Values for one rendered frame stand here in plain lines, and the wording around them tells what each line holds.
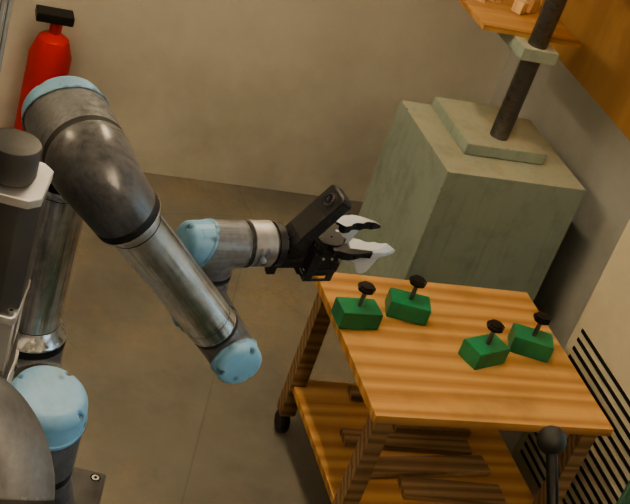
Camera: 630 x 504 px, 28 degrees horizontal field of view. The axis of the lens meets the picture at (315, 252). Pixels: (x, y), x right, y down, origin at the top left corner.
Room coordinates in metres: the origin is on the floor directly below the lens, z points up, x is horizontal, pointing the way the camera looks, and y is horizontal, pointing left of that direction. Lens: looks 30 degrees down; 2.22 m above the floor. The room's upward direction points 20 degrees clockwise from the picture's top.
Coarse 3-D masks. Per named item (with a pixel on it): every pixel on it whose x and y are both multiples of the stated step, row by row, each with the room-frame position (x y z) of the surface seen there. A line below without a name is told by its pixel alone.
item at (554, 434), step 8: (544, 432) 1.18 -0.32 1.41; (552, 432) 1.18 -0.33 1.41; (560, 432) 1.18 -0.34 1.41; (536, 440) 1.18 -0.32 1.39; (544, 440) 1.17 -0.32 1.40; (552, 440) 1.17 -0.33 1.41; (560, 440) 1.17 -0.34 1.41; (544, 448) 1.17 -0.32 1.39; (552, 448) 1.17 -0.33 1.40; (560, 448) 1.17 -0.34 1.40; (552, 456) 1.17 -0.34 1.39; (552, 464) 1.16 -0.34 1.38; (552, 472) 1.16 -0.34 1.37; (552, 480) 1.15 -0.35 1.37; (552, 488) 1.15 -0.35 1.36; (552, 496) 1.14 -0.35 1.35
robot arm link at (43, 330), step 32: (32, 96) 1.49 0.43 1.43; (64, 96) 1.47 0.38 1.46; (96, 96) 1.50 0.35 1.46; (32, 128) 1.45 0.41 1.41; (64, 128) 1.41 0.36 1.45; (64, 224) 1.46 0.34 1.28; (64, 256) 1.47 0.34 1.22; (32, 288) 1.45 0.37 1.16; (64, 288) 1.48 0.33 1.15; (32, 320) 1.45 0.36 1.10; (32, 352) 1.44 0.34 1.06
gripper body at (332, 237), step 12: (336, 228) 1.76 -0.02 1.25; (288, 240) 1.68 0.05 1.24; (324, 240) 1.72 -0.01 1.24; (336, 240) 1.73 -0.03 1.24; (288, 252) 1.70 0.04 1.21; (300, 252) 1.71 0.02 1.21; (312, 252) 1.71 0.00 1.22; (324, 252) 1.71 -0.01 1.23; (276, 264) 1.67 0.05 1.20; (288, 264) 1.70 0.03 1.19; (300, 264) 1.72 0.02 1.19; (312, 264) 1.71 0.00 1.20; (324, 264) 1.73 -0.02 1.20; (336, 264) 1.73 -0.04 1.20; (300, 276) 1.72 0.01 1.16
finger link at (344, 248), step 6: (342, 246) 1.73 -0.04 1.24; (348, 246) 1.73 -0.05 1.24; (336, 252) 1.71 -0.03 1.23; (342, 252) 1.71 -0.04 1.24; (348, 252) 1.72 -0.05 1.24; (354, 252) 1.72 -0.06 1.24; (360, 252) 1.73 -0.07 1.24; (366, 252) 1.74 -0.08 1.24; (372, 252) 1.75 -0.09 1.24; (342, 258) 1.72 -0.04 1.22; (348, 258) 1.72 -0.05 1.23; (354, 258) 1.72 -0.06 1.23
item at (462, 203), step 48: (480, 0) 3.73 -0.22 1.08; (528, 0) 3.79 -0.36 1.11; (528, 48) 3.52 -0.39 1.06; (384, 144) 3.68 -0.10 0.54; (432, 144) 3.43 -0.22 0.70; (480, 144) 3.46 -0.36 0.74; (528, 144) 3.59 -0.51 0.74; (384, 192) 3.57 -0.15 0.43; (432, 192) 3.32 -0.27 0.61; (480, 192) 3.34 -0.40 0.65; (528, 192) 3.41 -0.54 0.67; (576, 192) 3.48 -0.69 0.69; (384, 240) 3.47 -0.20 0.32; (432, 240) 3.30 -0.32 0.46; (480, 240) 3.37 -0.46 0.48; (528, 240) 3.44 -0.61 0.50; (528, 288) 3.48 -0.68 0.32
